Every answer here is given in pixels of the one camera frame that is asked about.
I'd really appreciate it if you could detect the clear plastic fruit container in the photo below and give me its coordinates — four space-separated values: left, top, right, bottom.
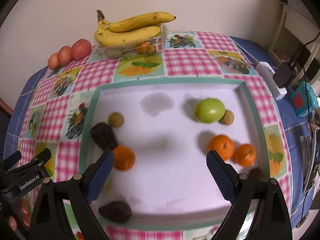
94 24 169 60

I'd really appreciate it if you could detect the dark avocado right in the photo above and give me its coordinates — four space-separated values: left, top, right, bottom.
248 167 266 181

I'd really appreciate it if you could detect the pink checkered fruit tablecloth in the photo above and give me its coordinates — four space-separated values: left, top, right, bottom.
17 31 293 240

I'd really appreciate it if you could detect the blue plaid undercloth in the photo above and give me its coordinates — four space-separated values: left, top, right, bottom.
1 36 316 226

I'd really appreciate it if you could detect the orange in plastic container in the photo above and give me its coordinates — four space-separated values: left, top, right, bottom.
136 41 157 55

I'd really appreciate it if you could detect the middle red apple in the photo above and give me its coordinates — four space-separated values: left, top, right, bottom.
57 46 73 66

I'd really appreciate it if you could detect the white power strip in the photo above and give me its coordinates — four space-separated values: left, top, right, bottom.
256 61 287 101

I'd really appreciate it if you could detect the yellow banana bunch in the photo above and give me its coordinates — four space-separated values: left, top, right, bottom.
94 10 176 47

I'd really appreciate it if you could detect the right red apple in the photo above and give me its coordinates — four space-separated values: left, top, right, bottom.
71 39 92 61

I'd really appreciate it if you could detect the green pear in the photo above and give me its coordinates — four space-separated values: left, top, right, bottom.
103 175 111 190

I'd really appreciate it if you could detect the small orange tangerine right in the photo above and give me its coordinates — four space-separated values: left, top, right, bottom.
233 144 256 167

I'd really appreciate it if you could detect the left red apple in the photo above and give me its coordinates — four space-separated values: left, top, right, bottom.
47 53 60 70

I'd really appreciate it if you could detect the small brown kiwi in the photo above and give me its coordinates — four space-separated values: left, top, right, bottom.
108 112 124 128
219 109 234 126

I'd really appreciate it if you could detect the dark avocado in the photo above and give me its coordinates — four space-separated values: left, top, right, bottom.
248 167 266 181
90 122 118 151
98 201 132 223

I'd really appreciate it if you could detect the black power adapter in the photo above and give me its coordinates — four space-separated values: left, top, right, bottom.
273 62 297 88

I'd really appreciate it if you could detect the white wooden chair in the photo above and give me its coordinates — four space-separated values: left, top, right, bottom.
268 4 319 88

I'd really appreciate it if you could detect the person's left hand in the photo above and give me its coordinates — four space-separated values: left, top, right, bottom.
6 197 31 231

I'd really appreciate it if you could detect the teal toy box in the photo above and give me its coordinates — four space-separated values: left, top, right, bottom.
290 81 318 117

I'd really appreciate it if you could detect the red apple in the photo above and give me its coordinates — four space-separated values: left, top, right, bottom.
57 46 73 66
47 53 60 70
71 39 92 61

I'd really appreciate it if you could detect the orange in tray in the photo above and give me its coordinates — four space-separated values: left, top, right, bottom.
112 145 136 171

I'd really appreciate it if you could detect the smartphone on stand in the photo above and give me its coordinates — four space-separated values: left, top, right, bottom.
300 127 319 193

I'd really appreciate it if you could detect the dark avocado front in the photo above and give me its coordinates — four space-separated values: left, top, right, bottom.
98 201 132 223

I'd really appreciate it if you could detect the green apple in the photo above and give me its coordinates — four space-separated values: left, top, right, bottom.
194 98 226 124

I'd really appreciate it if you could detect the white tray teal rim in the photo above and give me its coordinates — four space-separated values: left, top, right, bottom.
79 77 270 230

